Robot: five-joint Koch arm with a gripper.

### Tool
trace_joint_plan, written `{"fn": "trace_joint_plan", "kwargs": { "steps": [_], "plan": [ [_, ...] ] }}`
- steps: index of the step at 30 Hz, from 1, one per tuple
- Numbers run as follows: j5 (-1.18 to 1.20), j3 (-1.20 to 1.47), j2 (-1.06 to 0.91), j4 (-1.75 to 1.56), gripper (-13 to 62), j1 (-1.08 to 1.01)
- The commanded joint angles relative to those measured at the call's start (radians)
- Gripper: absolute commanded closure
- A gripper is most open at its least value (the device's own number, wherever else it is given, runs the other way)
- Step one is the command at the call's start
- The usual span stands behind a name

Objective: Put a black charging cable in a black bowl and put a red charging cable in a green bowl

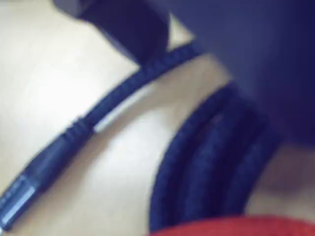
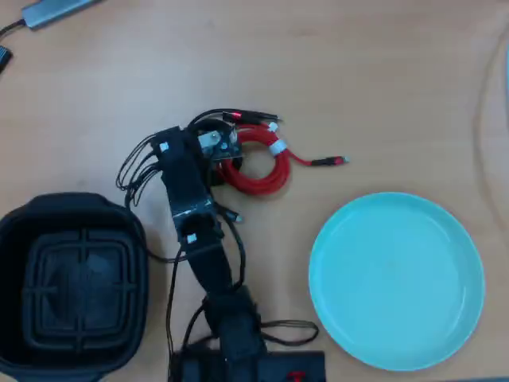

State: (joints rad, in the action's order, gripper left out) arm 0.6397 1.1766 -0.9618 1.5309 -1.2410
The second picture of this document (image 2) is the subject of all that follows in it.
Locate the black USB hub cable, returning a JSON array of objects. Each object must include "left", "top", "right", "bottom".
[{"left": 0, "top": 18, "right": 27, "bottom": 39}]

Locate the bare circuit board wrist camera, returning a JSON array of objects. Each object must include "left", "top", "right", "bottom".
[{"left": 197, "top": 126, "right": 243, "bottom": 162}]

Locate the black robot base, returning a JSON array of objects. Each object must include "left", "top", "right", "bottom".
[{"left": 170, "top": 349, "right": 327, "bottom": 382}]

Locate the red braided charging cable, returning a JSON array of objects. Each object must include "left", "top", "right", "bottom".
[{"left": 214, "top": 111, "right": 351, "bottom": 197}]

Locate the grey metal USB hub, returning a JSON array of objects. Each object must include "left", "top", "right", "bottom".
[{"left": 21, "top": 0, "right": 105, "bottom": 31}]

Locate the dark plug with blue face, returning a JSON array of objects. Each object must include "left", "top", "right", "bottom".
[{"left": 0, "top": 45, "right": 14, "bottom": 76}]

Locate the black square collapsible bowl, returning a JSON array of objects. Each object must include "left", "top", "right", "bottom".
[{"left": 0, "top": 192, "right": 150, "bottom": 379}]

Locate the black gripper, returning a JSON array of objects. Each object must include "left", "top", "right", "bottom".
[{"left": 153, "top": 126, "right": 244, "bottom": 188}]

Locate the light blue round plate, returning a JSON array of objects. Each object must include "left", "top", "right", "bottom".
[{"left": 309, "top": 192, "right": 487, "bottom": 372}]

